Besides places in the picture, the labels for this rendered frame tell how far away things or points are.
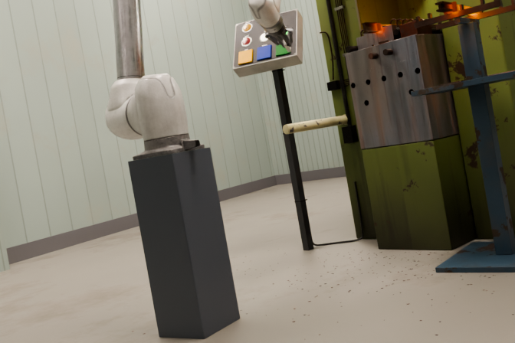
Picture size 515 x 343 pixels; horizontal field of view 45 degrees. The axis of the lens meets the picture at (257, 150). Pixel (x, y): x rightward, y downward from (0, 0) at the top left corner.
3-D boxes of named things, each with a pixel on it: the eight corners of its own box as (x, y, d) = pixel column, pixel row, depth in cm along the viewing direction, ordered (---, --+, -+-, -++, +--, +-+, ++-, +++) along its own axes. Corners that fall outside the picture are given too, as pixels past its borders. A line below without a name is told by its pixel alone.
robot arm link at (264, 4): (277, 31, 253) (286, 1, 256) (265, 11, 239) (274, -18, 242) (253, 27, 257) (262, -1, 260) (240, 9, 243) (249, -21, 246)
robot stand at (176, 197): (204, 339, 200) (171, 153, 199) (159, 337, 211) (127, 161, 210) (241, 318, 216) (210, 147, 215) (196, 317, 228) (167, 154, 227)
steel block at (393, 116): (433, 139, 261) (414, 34, 261) (360, 149, 289) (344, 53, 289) (495, 125, 299) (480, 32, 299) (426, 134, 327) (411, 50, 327)
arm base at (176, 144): (180, 151, 198) (177, 135, 198) (131, 161, 210) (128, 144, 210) (215, 145, 213) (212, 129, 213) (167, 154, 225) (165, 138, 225)
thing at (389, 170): (451, 250, 262) (433, 140, 261) (378, 249, 290) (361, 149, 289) (511, 221, 300) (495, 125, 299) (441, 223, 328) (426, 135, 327)
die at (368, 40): (394, 41, 275) (391, 22, 275) (358, 51, 290) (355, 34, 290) (444, 40, 304) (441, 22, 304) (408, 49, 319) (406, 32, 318)
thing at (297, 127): (290, 134, 286) (288, 122, 285) (282, 135, 289) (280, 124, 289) (350, 123, 315) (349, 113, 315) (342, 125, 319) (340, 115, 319)
